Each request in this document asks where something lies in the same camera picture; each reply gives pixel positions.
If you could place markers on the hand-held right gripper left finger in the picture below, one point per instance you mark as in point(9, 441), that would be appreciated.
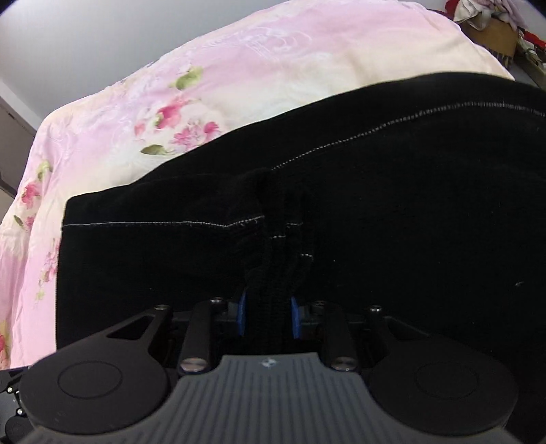
point(244, 316)

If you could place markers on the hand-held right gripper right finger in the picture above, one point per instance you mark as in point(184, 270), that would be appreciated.
point(295, 318)

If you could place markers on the black pants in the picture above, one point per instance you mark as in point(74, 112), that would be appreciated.
point(384, 192)

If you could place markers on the pink floral bed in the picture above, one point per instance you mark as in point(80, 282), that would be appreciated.
point(256, 72)

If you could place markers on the grey door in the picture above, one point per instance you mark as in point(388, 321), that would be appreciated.
point(13, 145)

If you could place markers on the brown paper bag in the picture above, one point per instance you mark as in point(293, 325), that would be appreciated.
point(495, 40)

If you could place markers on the open suitcase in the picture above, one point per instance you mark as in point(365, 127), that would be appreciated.
point(533, 55)

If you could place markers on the pile of clothes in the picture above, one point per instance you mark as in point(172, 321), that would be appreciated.
point(490, 8)

